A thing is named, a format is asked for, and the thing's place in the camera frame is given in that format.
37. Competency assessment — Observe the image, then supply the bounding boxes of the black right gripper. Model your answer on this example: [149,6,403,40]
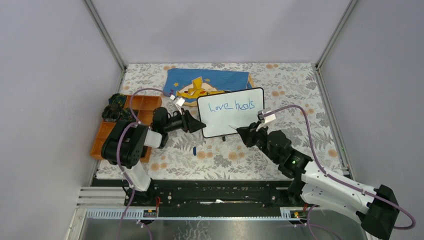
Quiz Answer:
[236,120,280,164]

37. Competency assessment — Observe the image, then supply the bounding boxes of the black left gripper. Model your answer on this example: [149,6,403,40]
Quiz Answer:
[162,107,206,133]

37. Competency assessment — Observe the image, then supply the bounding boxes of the black framed whiteboard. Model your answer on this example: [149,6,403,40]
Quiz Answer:
[196,87,265,139]

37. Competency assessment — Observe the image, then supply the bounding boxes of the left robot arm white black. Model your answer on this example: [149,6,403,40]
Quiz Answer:
[101,107,207,206]

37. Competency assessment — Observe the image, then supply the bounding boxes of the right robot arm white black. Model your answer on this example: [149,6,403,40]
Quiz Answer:
[236,122,400,240]

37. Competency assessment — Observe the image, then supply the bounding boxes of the blue pikachu cloth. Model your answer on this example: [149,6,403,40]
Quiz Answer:
[163,68,254,107]

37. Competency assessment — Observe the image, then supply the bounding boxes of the orange compartment tray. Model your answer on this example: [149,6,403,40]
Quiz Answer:
[90,95,162,160]

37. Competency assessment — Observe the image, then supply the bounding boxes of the dark green scrunchie right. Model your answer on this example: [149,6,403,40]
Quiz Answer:
[119,107,137,122]

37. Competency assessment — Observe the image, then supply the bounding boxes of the dark green scrunchie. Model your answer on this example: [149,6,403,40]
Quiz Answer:
[108,93,127,108]
[119,107,137,122]

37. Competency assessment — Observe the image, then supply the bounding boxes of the dark green scrunchie top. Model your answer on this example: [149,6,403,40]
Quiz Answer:
[108,93,127,108]

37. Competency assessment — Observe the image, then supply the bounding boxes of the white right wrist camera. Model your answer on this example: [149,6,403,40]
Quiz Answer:
[256,108,276,132]

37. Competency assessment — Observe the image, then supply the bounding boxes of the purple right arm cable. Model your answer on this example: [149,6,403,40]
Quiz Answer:
[263,104,417,230]

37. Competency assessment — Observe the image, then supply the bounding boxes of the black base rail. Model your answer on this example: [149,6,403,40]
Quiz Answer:
[124,179,321,213]

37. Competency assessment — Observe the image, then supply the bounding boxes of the left aluminium frame post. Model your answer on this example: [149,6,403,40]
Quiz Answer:
[82,0,127,72]

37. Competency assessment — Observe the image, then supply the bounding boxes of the aluminium frame post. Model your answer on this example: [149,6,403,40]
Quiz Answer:
[82,0,127,72]
[315,0,359,70]

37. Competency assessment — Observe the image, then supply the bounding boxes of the right aluminium frame post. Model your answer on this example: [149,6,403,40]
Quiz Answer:
[315,0,359,70]

